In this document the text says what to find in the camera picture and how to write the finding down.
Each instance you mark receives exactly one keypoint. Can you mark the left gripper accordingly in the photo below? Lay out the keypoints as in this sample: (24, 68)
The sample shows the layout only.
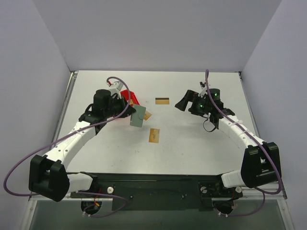
(123, 105)

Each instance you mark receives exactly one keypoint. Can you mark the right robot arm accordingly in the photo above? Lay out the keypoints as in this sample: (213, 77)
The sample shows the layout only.
(261, 160)

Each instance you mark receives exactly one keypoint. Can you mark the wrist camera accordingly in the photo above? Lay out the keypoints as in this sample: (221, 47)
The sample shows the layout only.
(203, 91)
(115, 88)

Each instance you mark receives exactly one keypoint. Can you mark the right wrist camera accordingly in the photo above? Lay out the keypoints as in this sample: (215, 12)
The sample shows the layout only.
(203, 91)

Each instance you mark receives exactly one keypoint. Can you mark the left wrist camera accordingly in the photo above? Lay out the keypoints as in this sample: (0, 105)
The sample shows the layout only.
(115, 88)

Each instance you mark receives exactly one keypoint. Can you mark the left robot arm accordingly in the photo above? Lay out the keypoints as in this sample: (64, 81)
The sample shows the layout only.
(48, 176)

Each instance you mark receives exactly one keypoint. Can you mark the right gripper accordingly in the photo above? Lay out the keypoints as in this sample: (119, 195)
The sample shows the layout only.
(192, 103)

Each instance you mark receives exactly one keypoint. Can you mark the gold vip card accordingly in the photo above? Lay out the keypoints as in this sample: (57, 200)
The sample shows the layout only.
(147, 115)
(154, 135)

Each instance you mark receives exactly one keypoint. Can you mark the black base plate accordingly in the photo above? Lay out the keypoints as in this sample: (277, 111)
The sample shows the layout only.
(162, 192)

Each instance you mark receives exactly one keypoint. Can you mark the gold card with magnetic stripe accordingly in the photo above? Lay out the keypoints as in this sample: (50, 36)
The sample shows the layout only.
(161, 101)

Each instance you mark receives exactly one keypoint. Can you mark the red plastic bin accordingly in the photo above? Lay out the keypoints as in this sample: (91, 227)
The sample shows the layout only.
(129, 98)

